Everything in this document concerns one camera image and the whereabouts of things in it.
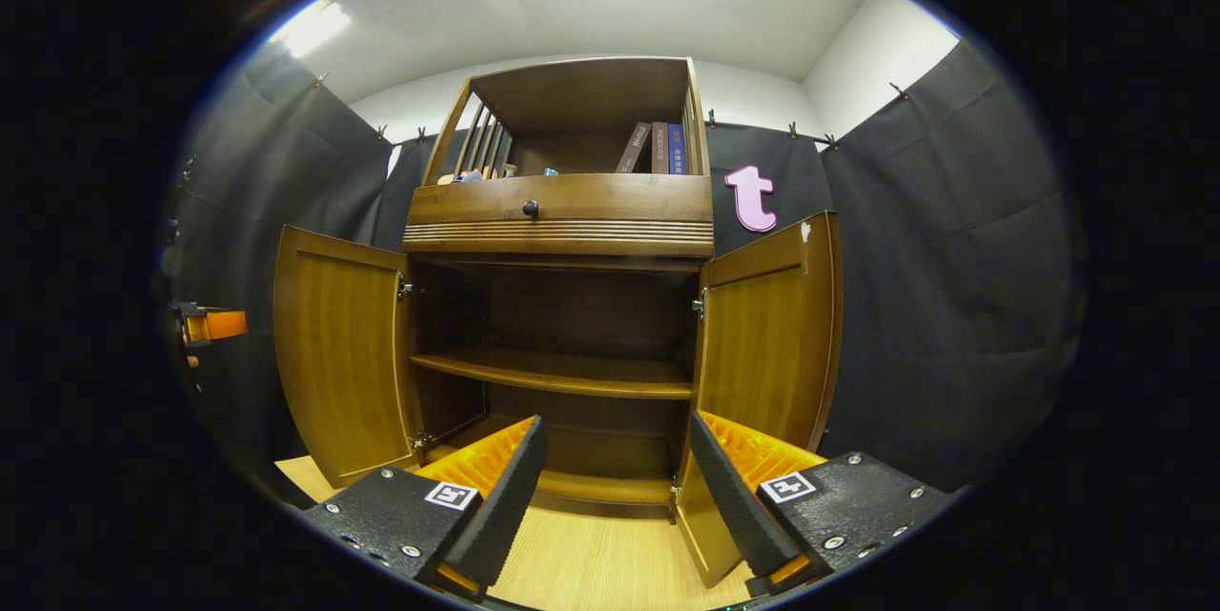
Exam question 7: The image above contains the black backdrop cloth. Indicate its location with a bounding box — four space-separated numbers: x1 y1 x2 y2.
162 39 1088 507

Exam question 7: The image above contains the ceiling light panel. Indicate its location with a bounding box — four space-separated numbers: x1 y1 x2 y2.
274 1 352 59

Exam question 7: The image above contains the wooden drawer with black knob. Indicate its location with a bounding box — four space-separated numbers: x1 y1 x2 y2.
403 173 716 259

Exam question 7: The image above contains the wooden shoe cabinet door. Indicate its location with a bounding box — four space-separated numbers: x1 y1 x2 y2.
273 225 425 490
672 211 844 590

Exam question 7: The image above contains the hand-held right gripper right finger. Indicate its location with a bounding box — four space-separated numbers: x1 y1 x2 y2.
688 411 954 598

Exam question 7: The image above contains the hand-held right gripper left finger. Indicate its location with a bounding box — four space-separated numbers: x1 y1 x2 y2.
303 416 549 604

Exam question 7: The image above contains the leaning brown book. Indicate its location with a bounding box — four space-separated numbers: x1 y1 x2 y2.
618 122 655 175

